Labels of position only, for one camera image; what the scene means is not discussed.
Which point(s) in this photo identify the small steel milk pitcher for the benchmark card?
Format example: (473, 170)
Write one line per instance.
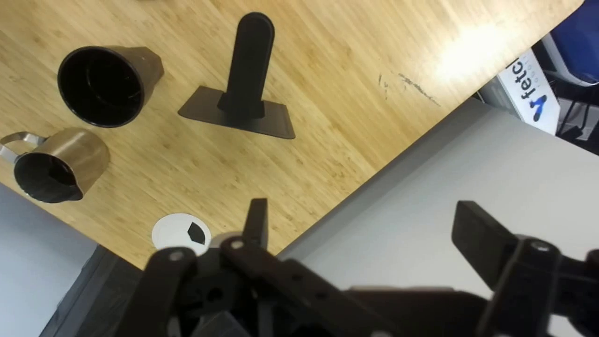
(56, 166)

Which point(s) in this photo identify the blue chair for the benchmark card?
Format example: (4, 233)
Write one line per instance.
(578, 42)

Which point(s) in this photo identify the black plastic cup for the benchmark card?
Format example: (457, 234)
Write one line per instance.
(105, 84)

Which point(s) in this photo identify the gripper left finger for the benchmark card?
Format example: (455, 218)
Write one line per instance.
(262, 269)

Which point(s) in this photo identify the black stand with flat base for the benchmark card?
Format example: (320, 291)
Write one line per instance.
(243, 79)

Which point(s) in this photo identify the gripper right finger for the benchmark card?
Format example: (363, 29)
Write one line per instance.
(519, 262)

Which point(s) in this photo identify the white sign with blue print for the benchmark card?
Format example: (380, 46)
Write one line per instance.
(529, 91)

